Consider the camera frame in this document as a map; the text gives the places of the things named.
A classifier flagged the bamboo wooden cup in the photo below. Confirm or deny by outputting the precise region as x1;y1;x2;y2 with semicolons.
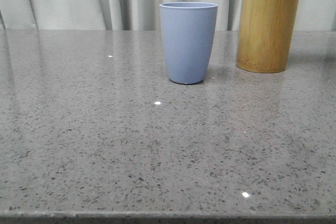
236;0;299;73

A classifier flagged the blue plastic cup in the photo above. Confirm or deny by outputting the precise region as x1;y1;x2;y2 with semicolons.
160;2;218;84

